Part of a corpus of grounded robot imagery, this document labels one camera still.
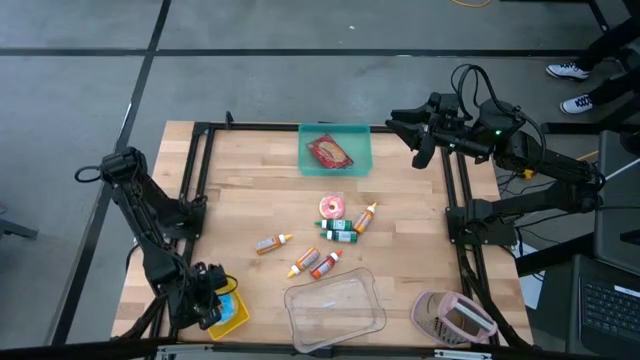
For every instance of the pink frosted donut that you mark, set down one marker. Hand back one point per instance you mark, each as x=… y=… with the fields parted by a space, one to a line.
x=326 y=207

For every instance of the teal plastic bin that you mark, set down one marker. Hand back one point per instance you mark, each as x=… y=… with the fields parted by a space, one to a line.
x=360 y=150

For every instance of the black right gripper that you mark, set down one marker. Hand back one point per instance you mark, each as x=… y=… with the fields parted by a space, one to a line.
x=450 y=125

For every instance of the red popcorn packet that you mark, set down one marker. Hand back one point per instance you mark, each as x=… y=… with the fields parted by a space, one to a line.
x=330 y=151

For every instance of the blue frosted donut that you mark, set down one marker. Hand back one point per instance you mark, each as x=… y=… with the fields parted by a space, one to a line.
x=229 y=309

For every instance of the yellow plastic basket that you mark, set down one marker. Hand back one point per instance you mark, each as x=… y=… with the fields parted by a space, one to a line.
x=235 y=325

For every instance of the green candy colour bottle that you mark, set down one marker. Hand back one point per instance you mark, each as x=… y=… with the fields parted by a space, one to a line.
x=337 y=224
x=342 y=236

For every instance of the black laptop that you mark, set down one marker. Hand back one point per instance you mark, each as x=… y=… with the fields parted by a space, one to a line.
x=607 y=305

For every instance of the person's leg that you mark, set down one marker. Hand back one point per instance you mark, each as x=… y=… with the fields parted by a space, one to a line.
x=610 y=45
x=615 y=87

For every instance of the orange bottle yellow tip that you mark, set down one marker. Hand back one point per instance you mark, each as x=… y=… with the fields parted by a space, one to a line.
x=305 y=261

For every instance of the clear plastic bin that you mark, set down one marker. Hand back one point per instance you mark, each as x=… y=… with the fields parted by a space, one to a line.
x=335 y=310

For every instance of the orange dropper bottle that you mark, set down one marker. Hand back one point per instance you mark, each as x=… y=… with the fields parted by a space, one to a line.
x=364 y=219
x=270 y=244

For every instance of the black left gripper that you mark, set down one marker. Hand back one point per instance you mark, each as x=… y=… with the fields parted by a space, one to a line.
x=192 y=285

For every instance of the pink plastic basket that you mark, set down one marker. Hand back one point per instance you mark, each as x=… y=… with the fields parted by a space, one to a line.
x=450 y=320

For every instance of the black aluminium table frame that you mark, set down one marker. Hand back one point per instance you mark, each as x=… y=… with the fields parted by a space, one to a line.
x=452 y=175

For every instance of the red small bottle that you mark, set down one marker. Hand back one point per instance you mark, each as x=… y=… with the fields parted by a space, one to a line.
x=324 y=266

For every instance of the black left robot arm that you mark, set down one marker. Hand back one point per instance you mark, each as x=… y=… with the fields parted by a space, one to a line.
x=145 y=215

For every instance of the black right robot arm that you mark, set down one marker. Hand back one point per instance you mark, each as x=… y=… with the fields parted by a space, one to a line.
x=540 y=160

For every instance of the white sneaker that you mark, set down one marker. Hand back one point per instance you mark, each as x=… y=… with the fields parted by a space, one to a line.
x=577 y=104
x=567 y=71

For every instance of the grey metal leg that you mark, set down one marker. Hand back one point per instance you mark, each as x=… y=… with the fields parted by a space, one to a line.
x=15 y=229

